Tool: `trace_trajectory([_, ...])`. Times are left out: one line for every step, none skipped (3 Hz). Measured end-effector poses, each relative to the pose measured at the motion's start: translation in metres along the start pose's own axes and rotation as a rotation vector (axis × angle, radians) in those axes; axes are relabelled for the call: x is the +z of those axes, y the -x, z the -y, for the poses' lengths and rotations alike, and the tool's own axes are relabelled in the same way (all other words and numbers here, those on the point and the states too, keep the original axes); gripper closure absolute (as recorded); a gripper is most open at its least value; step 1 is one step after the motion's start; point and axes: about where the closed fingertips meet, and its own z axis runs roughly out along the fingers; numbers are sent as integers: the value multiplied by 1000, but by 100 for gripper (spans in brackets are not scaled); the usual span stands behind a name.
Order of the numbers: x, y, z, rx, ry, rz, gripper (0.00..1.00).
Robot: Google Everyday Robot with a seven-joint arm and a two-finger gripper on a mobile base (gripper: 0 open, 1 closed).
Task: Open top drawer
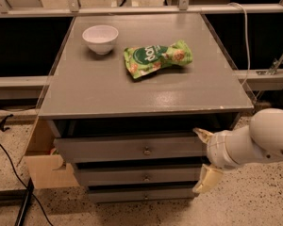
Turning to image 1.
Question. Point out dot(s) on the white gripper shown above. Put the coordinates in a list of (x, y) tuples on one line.
[(217, 151)]

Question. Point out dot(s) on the grey top drawer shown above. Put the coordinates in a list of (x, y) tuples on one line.
[(119, 148)]

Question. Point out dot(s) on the grey drawer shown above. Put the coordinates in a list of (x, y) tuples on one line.
[(119, 148), (138, 175), (143, 194)]

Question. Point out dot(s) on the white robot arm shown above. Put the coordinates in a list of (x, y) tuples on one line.
[(261, 141)]

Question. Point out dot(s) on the grey drawer cabinet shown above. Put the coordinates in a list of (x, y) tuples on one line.
[(94, 95)]

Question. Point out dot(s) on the grey bottom drawer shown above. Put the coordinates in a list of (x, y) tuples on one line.
[(143, 194)]

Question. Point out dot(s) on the grey middle drawer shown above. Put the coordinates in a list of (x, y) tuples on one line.
[(138, 175)]

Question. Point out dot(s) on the green snack bag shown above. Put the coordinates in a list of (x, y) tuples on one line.
[(141, 61)]

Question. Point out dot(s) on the white bowl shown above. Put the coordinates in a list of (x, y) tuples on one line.
[(101, 39)]

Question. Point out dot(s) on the light wooden box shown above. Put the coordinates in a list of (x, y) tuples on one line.
[(46, 169)]

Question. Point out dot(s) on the black floor bar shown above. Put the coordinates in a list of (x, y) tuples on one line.
[(20, 220)]

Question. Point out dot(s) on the metal railing frame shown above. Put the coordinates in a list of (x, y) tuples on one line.
[(141, 7)]

